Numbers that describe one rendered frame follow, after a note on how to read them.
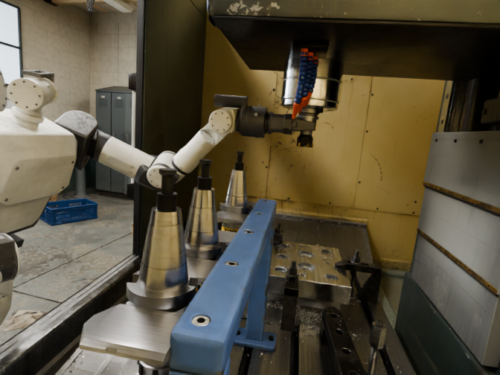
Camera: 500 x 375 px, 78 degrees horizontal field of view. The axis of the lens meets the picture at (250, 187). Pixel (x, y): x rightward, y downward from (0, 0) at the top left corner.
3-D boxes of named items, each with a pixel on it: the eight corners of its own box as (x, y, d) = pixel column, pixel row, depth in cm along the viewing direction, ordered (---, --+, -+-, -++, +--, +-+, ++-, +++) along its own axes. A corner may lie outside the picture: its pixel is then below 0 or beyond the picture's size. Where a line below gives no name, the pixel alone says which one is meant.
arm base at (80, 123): (68, 179, 93) (37, 158, 93) (99, 163, 104) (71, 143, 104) (78, 140, 85) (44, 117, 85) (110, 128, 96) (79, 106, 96)
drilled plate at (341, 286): (262, 291, 85) (264, 274, 84) (271, 252, 113) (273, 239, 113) (348, 304, 82) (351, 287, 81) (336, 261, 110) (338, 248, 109)
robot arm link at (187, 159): (209, 157, 92) (170, 197, 98) (213, 145, 101) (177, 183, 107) (181, 132, 88) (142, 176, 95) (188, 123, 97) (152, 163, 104)
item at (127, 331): (63, 348, 21) (63, 338, 21) (109, 307, 26) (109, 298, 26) (159, 368, 20) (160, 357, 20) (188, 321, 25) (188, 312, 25)
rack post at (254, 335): (230, 344, 69) (240, 214, 64) (234, 329, 74) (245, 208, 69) (274, 352, 67) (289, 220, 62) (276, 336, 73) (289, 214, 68)
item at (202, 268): (143, 277, 32) (143, 270, 32) (164, 258, 37) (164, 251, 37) (208, 288, 31) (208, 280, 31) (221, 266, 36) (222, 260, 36)
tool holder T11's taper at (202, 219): (210, 249, 37) (214, 193, 35) (176, 243, 38) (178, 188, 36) (223, 238, 41) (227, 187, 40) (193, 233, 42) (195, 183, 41)
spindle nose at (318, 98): (338, 108, 78) (345, 57, 76) (276, 104, 82) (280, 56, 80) (337, 113, 93) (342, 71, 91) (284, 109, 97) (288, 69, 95)
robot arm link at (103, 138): (94, 173, 97) (50, 152, 94) (107, 159, 104) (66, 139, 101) (102, 145, 91) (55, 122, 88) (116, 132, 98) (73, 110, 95)
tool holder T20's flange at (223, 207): (243, 222, 57) (245, 210, 57) (213, 217, 59) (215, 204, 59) (254, 215, 63) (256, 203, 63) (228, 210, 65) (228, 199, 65)
